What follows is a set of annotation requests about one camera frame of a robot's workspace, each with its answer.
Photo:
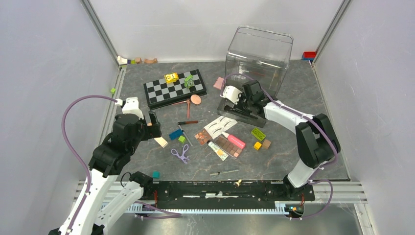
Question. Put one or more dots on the white chess pawn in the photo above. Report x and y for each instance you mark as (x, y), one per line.
(238, 183)

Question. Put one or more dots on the thin black makeup brush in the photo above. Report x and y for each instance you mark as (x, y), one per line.
(241, 114)

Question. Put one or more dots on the teal cube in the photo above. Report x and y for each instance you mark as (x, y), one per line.
(156, 175)

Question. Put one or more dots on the white eyebrow stencil card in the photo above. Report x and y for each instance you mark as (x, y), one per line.
(219, 125)

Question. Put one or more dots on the pink bottle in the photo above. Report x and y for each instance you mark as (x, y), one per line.
(233, 139)

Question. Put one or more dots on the wooden blocks in corner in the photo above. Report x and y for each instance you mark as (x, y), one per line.
(124, 61)

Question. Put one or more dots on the yellow toy block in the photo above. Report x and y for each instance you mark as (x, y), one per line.
(171, 78)

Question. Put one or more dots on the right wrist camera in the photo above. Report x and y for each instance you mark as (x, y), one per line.
(232, 94)

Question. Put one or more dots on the green toy block on chessboard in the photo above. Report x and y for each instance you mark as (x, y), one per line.
(188, 81)

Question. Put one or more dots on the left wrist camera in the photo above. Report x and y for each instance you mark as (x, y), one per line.
(130, 106)

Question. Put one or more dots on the blue block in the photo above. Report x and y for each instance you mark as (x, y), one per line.
(176, 134)

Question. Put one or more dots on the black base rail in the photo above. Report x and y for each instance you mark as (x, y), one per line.
(211, 195)

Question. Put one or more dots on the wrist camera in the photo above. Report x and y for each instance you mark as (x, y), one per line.
(232, 94)
(130, 106)

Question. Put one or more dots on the white cream tube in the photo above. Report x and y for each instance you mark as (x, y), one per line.
(218, 151)

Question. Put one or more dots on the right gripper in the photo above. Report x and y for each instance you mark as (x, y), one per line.
(242, 95)

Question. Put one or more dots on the brown lip pencil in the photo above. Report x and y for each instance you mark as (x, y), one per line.
(187, 122)

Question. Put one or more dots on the brown eyeshadow palette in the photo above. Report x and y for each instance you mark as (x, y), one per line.
(231, 149)

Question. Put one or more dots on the grey pencil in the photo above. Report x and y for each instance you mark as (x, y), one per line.
(185, 135)

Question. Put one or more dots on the black white chessboard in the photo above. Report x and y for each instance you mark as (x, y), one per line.
(160, 94)

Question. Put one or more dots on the green lego brick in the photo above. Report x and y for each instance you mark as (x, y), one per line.
(258, 134)

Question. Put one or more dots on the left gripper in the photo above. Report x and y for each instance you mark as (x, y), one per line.
(151, 131)

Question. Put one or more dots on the pink pencil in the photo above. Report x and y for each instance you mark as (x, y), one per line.
(188, 110)

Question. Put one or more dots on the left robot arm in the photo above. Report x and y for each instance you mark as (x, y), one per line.
(107, 162)

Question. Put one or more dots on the brown wooden cube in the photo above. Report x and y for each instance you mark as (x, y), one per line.
(266, 144)

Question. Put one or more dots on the pink sponge pad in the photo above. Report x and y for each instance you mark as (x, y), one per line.
(218, 83)

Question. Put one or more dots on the yellow cube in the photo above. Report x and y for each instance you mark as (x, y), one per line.
(257, 145)

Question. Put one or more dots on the clear acrylic makeup organizer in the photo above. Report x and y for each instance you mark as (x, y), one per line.
(256, 54)

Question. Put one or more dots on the cream wooden block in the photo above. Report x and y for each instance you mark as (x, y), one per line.
(161, 141)

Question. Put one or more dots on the peach powder puff brush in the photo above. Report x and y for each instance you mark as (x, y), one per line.
(195, 99)

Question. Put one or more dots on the red blue bricks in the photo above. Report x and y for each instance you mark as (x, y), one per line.
(308, 56)

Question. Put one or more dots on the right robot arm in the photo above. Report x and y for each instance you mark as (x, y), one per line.
(317, 142)

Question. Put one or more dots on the small clear eyeshadow palette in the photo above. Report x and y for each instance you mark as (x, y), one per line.
(202, 137)

